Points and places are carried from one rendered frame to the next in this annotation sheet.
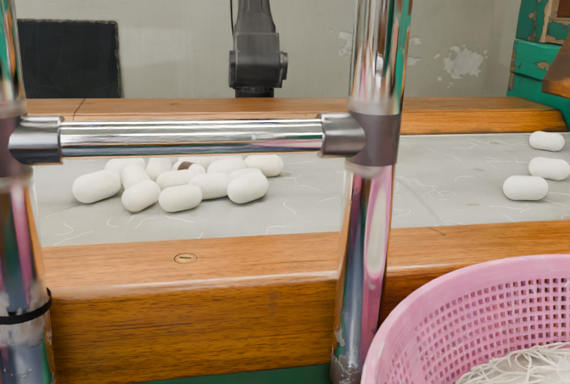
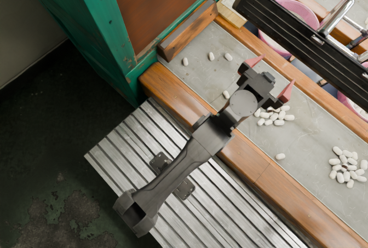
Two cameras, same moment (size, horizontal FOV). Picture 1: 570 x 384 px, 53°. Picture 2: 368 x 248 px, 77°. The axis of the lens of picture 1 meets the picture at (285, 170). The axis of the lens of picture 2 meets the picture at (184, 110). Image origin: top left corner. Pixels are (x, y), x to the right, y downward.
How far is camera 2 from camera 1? 1.13 m
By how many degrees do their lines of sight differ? 83
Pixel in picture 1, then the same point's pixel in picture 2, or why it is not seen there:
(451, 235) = (269, 56)
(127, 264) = (307, 82)
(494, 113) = (172, 77)
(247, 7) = not seen: hidden behind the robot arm
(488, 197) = (232, 63)
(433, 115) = (187, 90)
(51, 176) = (288, 137)
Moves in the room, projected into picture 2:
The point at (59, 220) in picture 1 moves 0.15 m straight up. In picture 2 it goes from (298, 114) to (321, 104)
